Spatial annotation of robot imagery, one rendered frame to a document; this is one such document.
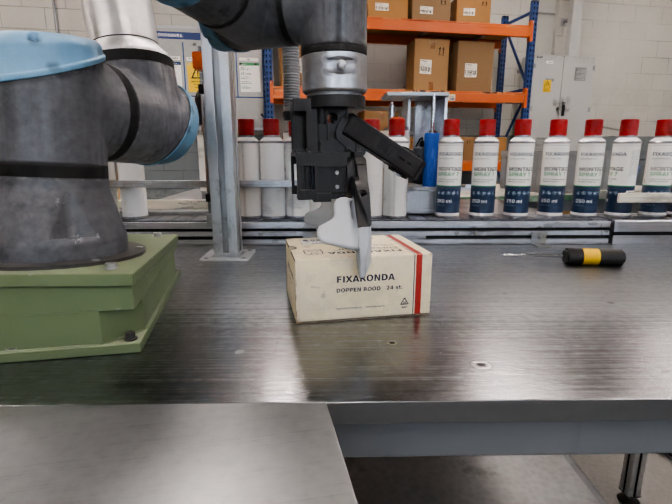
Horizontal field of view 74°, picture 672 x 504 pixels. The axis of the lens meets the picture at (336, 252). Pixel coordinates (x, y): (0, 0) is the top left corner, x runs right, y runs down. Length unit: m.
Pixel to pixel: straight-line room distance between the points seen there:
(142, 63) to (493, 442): 0.58
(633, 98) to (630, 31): 0.83
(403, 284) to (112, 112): 0.38
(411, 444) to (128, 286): 0.30
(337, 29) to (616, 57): 6.75
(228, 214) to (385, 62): 4.94
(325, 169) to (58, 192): 0.27
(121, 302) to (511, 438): 0.38
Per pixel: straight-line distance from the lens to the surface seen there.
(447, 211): 0.98
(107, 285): 0.47
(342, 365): 0.42
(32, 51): 0.54
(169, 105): 0.65
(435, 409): 0.38
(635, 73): 7.38
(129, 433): 0.37
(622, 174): 1.13
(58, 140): 0.53
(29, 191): 0.53
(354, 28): 0.53
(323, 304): 0.51
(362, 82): 0.53
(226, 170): 0.82
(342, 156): 0.51
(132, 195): 1.03
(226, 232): 0.84
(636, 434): 0.52
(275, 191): 0.95
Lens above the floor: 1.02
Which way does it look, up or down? 13 degrees down
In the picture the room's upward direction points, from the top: straight up
